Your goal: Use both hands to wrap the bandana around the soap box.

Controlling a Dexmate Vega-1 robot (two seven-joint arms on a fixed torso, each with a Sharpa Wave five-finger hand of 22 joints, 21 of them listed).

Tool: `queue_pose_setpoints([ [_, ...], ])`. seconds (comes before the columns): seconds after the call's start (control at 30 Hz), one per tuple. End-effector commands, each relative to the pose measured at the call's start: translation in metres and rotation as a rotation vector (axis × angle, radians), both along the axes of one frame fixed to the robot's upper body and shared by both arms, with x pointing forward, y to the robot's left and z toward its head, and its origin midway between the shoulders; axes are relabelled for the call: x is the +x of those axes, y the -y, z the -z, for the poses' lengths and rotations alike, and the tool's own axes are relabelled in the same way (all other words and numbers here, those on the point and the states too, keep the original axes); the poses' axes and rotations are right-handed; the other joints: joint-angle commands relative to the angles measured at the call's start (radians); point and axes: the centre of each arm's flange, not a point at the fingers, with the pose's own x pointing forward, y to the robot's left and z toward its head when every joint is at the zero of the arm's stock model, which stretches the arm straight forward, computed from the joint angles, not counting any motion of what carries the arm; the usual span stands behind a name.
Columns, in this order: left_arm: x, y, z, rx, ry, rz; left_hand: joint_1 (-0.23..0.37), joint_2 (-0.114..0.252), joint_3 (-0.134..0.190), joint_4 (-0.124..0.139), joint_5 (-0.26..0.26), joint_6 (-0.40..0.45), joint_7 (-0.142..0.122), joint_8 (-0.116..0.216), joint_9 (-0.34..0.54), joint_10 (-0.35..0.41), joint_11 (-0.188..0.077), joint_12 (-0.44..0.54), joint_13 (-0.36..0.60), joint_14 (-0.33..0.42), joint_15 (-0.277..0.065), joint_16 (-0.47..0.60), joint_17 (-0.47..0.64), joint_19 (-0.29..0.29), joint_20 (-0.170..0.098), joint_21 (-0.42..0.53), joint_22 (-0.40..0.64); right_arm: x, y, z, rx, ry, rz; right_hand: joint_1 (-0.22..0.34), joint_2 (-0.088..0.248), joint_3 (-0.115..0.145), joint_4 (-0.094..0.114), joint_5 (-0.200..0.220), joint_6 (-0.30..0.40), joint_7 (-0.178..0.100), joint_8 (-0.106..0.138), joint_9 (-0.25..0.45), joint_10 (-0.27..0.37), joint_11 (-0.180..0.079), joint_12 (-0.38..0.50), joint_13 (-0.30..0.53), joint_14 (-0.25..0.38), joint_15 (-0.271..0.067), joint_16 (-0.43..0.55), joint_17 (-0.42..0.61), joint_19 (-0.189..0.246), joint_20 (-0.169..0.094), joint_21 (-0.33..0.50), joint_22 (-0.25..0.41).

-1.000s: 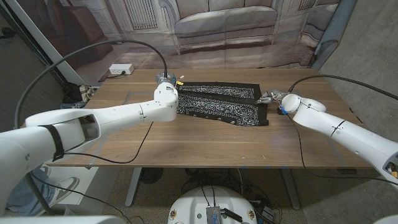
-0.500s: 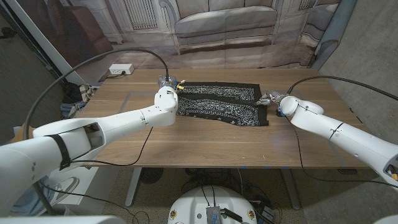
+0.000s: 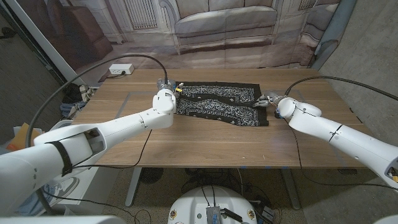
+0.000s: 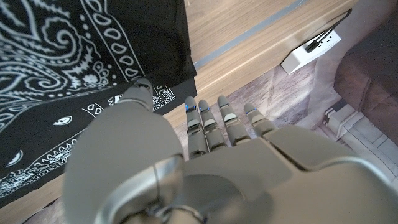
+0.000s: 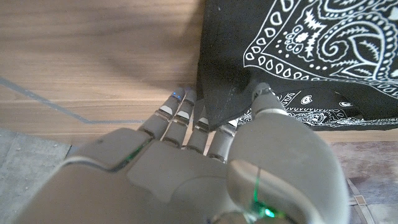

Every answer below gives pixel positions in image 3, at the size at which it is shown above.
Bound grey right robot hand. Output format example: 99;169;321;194
252;91;286;109

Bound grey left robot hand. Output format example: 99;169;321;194
156;77;185;98

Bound black paisley bandana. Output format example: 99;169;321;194
174;81;270;128

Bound grey finned electronics box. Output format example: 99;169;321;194
206;205;222;224

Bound white power strip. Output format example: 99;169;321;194
108;63;135;76

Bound printed sofa backdrop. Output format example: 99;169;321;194
14;0;343;85

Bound plaid cloth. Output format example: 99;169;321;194
79;83;99;102

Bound blue grey rolled backdrop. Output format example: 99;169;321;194
310;0;357;71

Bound black bag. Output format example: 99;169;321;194
62;83;83;103

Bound dark table leg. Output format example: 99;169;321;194
281;169;302;210

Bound blue grey cloth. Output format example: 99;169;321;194
60;101;88;119

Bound white table leg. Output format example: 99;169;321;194
124;167;143;208

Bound white plastic bin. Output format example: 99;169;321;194
49;119;74;131

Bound white robot torso base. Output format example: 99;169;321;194
167;185;258;224

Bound black connector block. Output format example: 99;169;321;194
222;208;243;223

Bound grey white sneaker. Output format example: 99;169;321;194
46;176;80;206

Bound tan paper envelope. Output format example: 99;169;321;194
6;123;42;152

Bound black clamp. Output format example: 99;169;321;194
0;27;19;40

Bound white robot chest panel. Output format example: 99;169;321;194
0;216;127;224

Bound person in blue jeans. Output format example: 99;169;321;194
17;185;50;216

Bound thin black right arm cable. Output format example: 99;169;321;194
281;116;398;191

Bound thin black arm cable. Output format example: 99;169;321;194
42;129;153;224
281;116;398;191

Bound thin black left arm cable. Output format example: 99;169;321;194
42;129;153;224

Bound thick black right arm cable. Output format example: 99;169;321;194
284;75;398;102

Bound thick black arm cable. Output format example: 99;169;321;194
284;75;398;102
25;54;169;149

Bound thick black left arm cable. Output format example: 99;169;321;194
25;54;169;149

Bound white backdrop frame pole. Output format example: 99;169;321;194
6;0;86;85

